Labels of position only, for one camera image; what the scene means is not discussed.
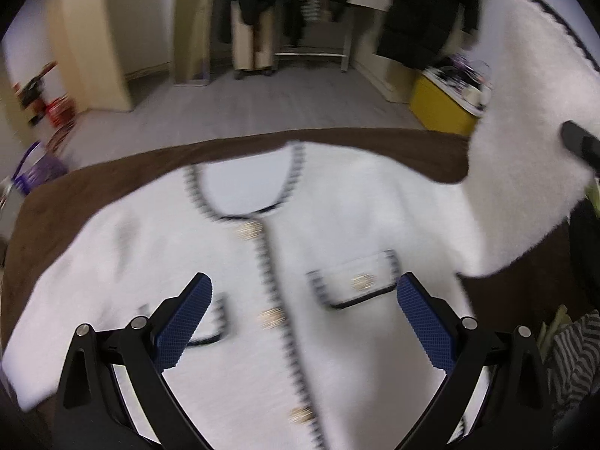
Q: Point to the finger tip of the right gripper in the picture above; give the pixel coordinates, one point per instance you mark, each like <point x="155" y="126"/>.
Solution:
<point x="581" y="144"/>

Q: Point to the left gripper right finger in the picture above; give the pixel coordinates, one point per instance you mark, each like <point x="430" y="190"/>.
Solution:
<point x="494" y="394"/>

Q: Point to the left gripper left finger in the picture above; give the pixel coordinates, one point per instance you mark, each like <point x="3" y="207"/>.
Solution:
<point x="90" y="411"/>

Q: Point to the white fuzzy cardigan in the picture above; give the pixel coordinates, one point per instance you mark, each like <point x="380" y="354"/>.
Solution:
<point x="300" y="262"/>

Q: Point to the metal clothes rack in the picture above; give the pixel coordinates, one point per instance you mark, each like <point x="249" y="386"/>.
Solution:
<point x="322" y="39"/>

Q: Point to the zebra striped garment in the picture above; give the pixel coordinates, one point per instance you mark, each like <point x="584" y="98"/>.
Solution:
<point x="573" y="367"/>

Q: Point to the brown bed blanket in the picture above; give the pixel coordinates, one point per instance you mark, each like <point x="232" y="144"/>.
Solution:
<point x="140" y="173"/>

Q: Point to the yellow storage box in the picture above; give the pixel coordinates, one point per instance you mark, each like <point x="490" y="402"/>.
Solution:
<point x="438" y="109"/>

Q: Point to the purple basket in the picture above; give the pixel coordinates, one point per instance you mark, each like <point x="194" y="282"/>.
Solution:
<point x="37" y="167"/>

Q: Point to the red bag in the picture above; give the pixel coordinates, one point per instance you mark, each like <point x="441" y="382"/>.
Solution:
<point x="61" y="111"/>

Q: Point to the beige hanging trousers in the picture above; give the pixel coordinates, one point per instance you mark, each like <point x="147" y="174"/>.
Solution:
<point x="252" y="45"/>

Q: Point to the beige wardrobe door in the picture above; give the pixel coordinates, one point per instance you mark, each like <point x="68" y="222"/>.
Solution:
<point x="192" y="24"/>

